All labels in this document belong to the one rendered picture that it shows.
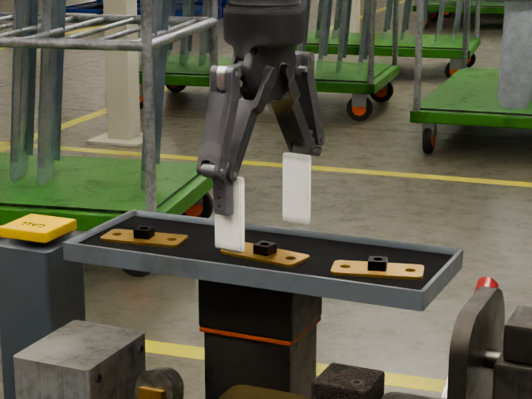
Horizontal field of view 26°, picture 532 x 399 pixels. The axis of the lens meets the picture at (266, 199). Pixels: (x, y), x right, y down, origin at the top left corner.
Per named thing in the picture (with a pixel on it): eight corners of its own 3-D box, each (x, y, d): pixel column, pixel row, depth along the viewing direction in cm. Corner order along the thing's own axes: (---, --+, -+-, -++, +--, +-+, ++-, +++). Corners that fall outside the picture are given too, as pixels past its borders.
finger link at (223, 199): (233, 159, 103) (214, 165, 101) (233, 214, 105) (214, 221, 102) (220, 157, 104) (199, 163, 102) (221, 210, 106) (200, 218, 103)
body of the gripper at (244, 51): (257, -5, 111) (257, 91, 113) (203, 1, 104) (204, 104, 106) (324, -1, 106) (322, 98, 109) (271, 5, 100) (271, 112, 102)
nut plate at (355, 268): (329, 275, 106) (329, 262, 105) (335, 262, 109) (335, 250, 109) (422, 280, 104) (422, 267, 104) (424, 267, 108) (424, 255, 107)
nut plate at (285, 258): (218, 252, 112) (218, 241, 112) (241, 244, 115) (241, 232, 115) (290, 268, 107) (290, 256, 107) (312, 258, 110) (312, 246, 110)
